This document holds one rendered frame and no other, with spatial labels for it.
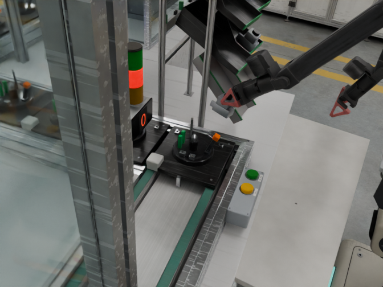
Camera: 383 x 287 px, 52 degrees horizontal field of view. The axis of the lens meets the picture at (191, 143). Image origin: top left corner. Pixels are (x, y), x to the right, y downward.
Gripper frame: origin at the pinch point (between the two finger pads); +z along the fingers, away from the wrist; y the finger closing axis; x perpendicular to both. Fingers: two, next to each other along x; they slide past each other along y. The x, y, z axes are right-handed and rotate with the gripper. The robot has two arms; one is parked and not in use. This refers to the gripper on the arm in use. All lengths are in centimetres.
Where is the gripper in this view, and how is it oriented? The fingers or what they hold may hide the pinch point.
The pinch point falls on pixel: (226, 99)
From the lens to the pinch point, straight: 133.7
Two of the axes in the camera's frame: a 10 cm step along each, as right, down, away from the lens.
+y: -5.7, 3.6, -7.4
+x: 4.2, 9.0, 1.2
